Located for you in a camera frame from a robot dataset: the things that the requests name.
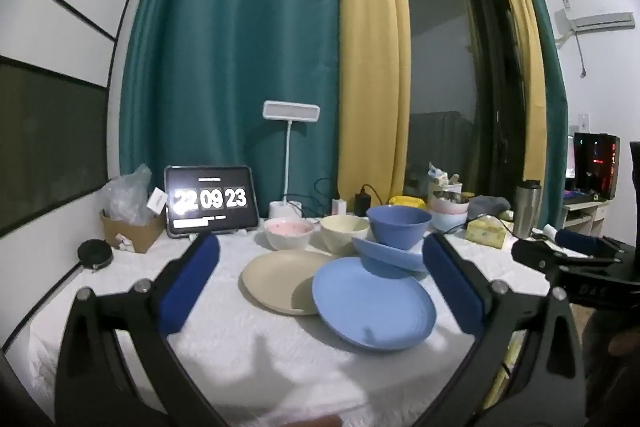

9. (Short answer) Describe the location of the wide teal curtain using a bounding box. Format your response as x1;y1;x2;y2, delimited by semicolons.
117;0;346;218

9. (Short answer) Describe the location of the yellow sponge cloth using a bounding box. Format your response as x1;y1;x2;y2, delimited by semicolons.
466;217;506;249

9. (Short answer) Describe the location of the white desk shelf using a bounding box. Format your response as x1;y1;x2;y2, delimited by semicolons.
562;199;613;238

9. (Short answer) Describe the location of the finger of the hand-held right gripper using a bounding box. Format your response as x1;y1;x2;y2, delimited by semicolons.
511;238;618;275
556;229;626;258

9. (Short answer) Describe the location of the narrow teal curtain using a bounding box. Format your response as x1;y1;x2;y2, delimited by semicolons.
512;0;571;228

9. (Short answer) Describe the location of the wide yellow curtain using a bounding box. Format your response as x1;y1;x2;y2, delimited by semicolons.
337;0;413;208

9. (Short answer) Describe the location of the cream bowl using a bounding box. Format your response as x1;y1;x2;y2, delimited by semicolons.
320;214;372;256

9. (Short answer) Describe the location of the clear plastic bag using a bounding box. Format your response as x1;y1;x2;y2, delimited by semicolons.
102;164;153;225

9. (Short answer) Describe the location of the large blue plate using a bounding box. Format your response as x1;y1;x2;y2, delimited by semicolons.
312;257;437;352

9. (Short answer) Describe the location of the steel tumbler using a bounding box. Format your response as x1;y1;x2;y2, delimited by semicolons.
515;180;542;239

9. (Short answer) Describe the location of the beige plate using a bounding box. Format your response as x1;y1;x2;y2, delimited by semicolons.
240;250;336;317

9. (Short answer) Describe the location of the white desk lamp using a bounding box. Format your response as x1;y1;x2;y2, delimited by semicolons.
262;101;321;220

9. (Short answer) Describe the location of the pink spotted bowl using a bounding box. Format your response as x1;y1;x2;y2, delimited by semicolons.
263;217;315;251

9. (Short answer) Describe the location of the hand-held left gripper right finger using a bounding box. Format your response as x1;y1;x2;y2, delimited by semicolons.
415;233;586;427

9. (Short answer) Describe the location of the tablet with clock display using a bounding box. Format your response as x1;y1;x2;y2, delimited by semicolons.
164;165;260;239

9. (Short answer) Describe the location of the white air conditioner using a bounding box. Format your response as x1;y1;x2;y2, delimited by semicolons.
560;9;636;34

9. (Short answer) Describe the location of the narrow yellow curtain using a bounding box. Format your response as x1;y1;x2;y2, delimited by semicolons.
480;0;548;202

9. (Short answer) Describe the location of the small white box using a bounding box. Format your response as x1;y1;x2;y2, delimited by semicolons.
147;188;168;217

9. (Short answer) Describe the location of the person's right hand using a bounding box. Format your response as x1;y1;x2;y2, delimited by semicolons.
585;307;640;388

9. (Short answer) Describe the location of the pale blue bowl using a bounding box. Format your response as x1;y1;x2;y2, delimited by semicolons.
431;212;469;233

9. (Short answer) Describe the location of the grey cloth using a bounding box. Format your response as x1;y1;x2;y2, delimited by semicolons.
467;195;511;220

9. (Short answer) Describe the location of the black round pad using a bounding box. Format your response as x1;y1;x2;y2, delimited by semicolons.
77;239;115;269

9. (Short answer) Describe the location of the cardboard box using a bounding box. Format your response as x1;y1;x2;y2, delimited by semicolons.
100;207;167;254

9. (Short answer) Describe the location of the white textured tablecloth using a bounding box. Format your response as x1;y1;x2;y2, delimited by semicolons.
5;217;531;427

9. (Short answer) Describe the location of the dark glass sliding door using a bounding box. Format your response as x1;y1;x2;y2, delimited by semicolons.
395;0;526;202

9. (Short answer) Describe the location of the small blue plate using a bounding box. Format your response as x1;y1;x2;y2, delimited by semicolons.
351;237;428;280

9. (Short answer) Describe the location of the computer case with red lights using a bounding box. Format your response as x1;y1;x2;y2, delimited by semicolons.
572;133;621;200

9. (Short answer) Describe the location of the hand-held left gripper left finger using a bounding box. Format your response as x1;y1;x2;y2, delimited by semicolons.
55;233;221;427

